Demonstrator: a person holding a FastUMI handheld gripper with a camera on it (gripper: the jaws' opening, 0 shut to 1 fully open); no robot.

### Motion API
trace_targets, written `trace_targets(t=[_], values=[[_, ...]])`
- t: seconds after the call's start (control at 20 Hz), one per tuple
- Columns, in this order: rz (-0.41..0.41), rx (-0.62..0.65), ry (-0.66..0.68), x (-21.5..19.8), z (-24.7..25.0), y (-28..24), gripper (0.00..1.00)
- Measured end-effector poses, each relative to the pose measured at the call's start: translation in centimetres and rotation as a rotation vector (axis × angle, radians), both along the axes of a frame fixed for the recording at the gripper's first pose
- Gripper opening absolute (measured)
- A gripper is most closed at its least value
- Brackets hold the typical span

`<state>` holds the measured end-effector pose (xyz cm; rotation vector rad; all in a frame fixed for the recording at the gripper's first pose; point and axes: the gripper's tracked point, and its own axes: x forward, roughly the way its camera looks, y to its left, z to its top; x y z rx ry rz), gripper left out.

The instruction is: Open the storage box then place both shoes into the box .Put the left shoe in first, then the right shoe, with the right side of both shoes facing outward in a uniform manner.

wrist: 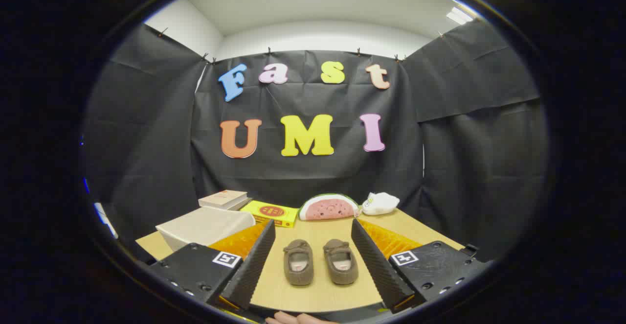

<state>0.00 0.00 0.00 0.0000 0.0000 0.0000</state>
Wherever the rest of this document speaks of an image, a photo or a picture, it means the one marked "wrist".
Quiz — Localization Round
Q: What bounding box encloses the watermelon slice plush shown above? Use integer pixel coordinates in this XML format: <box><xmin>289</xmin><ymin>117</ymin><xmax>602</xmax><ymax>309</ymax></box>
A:
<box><xmin>298</xmin><ymin>193</ymin><xmax>360</xmax><ymax>221</ymax></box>

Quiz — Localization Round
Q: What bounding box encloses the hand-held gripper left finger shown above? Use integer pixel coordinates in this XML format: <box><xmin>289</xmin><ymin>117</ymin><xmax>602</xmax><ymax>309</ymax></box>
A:
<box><xmin>147</xmin><ymin>219</ymin><xmax>277</xmax><ymax>312</ymax></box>

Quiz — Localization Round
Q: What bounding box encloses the yellow book with red circle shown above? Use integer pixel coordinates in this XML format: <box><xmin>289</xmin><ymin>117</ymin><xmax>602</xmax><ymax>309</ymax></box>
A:
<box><xmin>240</xmin><ymin>200</ymin><xmax>299</xmax><ymax>229</ymax></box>

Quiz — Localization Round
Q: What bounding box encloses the brown shoe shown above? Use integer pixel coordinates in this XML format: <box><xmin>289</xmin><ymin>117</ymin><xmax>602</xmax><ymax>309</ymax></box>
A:
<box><xmin>283</xmin><ymin>239</ymin><xmax>314</xmax><ymax>286</ymax></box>
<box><xmin>323</xmin><ymin>238</ymin><xmax>359</xmax><ymax>285</ymax></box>

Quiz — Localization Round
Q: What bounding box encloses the white plush toy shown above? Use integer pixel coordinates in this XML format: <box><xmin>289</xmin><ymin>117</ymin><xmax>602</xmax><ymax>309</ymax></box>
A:
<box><xmin>361</xmin><ymin>192</ymin><xmax>400</xmax><ymax>216</ymax></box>

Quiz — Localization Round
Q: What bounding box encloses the small ceiling light panel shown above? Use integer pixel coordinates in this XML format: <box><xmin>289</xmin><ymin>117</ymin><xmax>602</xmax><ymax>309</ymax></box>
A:
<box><xmin>446</xmin><ymin>6</ymin><xmax>474</xmax><ymax>25</ymax></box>

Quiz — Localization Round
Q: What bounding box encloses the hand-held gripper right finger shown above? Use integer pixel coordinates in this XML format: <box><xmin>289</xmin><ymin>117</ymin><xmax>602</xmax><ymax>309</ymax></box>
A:
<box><xmin>351</xmin><ymin>218</ymin><xmax>490</xmax><ymax>314</ymax></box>

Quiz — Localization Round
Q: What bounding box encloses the cream fabric storage box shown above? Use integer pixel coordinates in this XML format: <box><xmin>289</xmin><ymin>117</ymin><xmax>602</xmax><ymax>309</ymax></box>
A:
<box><xmin>156</xmin><ymin>207</ymin><xmax>256</xmax><ymax>252</ymax></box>

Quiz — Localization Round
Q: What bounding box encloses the beige book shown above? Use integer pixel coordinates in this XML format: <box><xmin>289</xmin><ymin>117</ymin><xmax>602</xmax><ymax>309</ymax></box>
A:
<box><xmin>198</xmin><ymin>190</ymin><xmax>249</xmax><ymax>210</ymax></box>

